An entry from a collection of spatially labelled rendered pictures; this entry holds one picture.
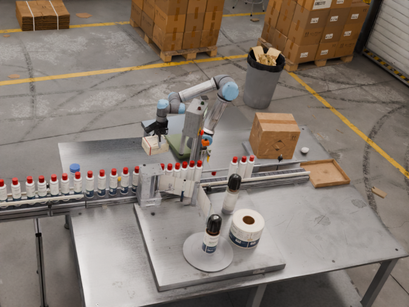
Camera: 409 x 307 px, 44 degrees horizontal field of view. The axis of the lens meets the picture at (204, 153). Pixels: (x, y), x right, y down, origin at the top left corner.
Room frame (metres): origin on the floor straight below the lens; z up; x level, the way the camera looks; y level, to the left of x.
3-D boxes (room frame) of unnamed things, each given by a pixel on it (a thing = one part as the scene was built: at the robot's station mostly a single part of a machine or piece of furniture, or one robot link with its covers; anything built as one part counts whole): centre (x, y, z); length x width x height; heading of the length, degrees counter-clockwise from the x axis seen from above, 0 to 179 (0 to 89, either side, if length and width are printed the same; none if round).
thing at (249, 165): (2.83, -0.33, 0.98); 0.05 x 0.05 x 0.20
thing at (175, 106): (2.99, 0.25, 1.26); 0.11 x 0.11 x 0.08; 18
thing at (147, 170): (2.42, 0.31, 1.14); 0.14 x 0.11 x 0.01; 115
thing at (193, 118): (2.72, 0.10, 1.38); 0.17 x 0.10 x 0.19; 170
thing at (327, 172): (3.11, -0.94, 0.85); 0.30 x 0.26 x 0.04; 115
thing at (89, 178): (2.36, 0.68, 0.98); 0.05 x 0.05 x 0.20
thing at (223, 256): (2.07, -0.13, 0.89); 0.31 x 0.31 x 0.01
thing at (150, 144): (2.93, 0.36, 0.95); 0.16 x 0.12 x 0.07; 124
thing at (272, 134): (3.27, -0.51, 0.99); 0.30 x 0.24 x 0.27; 105
